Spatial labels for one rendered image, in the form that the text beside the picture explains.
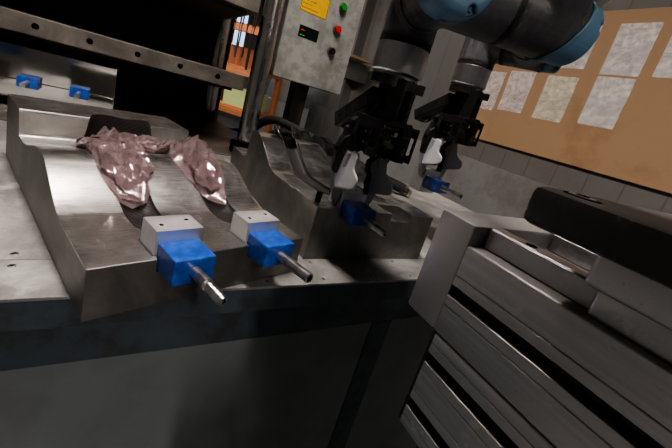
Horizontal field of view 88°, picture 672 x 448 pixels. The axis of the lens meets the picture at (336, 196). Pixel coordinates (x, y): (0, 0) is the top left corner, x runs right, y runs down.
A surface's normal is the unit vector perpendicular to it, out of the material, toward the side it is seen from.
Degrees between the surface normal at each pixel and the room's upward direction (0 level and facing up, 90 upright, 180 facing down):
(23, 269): 0
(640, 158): 90
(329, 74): 90
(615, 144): 90
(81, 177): 28
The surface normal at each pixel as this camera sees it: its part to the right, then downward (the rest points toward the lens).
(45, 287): 0.27, -0.93
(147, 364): 0.48, 0.36
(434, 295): -0.85, -0.11
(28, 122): 0.74, 0.21
